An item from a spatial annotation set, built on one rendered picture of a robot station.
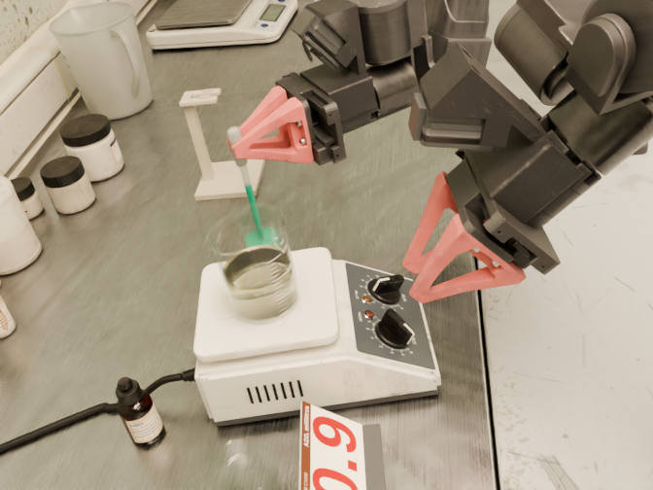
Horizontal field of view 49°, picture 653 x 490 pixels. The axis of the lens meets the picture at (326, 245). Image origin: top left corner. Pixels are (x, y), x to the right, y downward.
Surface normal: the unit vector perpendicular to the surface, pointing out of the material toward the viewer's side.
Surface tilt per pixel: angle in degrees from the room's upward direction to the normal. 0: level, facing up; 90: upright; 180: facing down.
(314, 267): 0
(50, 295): 0
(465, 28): 89
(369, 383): 90
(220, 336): 0
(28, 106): 90
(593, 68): 90
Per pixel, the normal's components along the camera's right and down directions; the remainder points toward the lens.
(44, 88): 0.98, -0.05
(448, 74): -0.75, -0.50
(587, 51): -0.90, 0.36
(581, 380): -0.14, -0.78
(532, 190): 0.06, 0.60
